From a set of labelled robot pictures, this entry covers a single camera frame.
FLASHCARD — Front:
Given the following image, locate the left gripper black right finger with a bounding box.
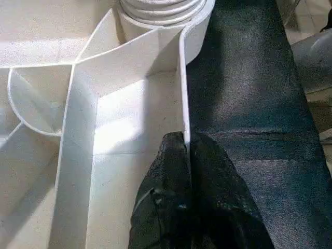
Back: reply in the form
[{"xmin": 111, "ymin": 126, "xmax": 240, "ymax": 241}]
[{"xmin": 190, "ymin": 133, "xmax": 275, "ymax": 249}]

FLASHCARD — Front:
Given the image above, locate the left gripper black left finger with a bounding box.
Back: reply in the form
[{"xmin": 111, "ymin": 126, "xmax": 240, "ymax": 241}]
[{"xmin": 128, "ymin": 131, "xmax": 194, "ymax": 249}]

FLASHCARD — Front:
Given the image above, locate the white plastic table top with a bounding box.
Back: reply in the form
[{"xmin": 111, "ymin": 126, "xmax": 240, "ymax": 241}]
[{"xmin": 0, "ymin": 0, "xmax": 216, "ymax": 249}]

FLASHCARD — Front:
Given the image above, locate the white plastic table leg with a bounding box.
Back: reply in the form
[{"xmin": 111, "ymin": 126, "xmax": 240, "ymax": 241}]
[{"xmin": 118, "ymin": 0, "xmax": 208, "ymax": 26}]

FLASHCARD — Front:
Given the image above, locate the black work mat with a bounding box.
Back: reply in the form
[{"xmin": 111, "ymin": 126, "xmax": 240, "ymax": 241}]
[{"xmin": 185, "ymin": 0, "xmax": 332, "ymax": 249}]

